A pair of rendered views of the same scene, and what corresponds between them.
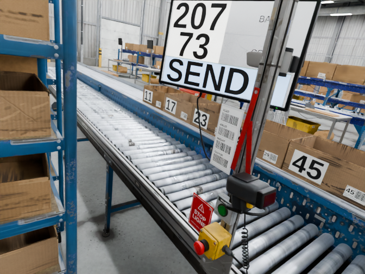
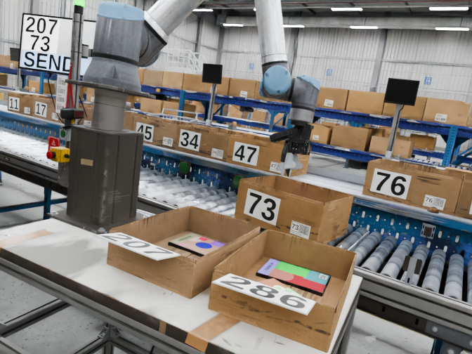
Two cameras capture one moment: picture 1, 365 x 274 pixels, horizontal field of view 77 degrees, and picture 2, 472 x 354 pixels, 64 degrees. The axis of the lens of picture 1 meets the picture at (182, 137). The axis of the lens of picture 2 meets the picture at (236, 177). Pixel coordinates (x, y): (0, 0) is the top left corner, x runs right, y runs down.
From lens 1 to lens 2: 1.60 m
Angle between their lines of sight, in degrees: 21
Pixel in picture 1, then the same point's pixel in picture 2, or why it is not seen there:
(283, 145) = (130, 121)
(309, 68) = (231, 86)
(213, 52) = (53, 47)
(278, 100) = not seen: hidden behind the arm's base
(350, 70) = not seen: hidden behind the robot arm
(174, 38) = (27, 38)
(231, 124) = (62, 85)
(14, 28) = not seen: outside the picture
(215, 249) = (59, 154)
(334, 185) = (158, 139)
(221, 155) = (60, 104)
